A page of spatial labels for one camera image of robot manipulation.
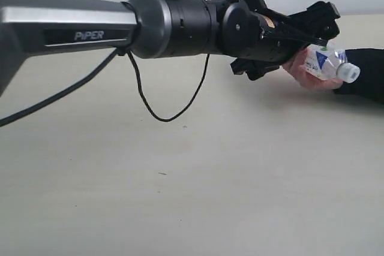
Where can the white blue label water bottle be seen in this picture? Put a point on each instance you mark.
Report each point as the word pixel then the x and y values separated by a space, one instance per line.
pixel 327 63

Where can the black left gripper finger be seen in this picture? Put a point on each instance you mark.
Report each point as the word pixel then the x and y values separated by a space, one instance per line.
pixel 318 20
pixel 252 68

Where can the person's open hand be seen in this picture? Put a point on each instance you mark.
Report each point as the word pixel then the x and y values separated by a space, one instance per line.
pixel 295 67

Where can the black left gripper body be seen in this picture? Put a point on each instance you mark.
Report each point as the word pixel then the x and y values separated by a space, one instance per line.
pixel 249 35

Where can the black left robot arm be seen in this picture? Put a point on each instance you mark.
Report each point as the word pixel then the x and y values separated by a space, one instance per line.
pixel 151 29

